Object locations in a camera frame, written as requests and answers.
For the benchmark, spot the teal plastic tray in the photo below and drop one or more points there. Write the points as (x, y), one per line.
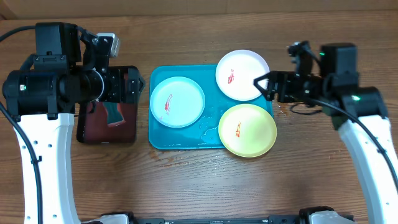
(203, 133)

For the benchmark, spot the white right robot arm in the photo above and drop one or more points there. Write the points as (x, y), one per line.
(331, 80)

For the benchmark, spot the light blue plate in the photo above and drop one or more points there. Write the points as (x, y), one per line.
(177, 102)

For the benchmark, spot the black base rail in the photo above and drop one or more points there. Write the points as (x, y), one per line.
(320, 214)

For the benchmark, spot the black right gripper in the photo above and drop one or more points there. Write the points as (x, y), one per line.
(277, 87)

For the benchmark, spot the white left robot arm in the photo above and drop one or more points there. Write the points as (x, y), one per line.
(67, 90)

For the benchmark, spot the black rectangular tray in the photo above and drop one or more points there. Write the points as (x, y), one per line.
(92, 124)

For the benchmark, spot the white plate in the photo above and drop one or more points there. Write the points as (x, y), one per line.
(236, 72)

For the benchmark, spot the yellow plate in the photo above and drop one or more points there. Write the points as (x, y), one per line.
(247, 130)

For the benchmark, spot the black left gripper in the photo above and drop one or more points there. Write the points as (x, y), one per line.
(115, 84)

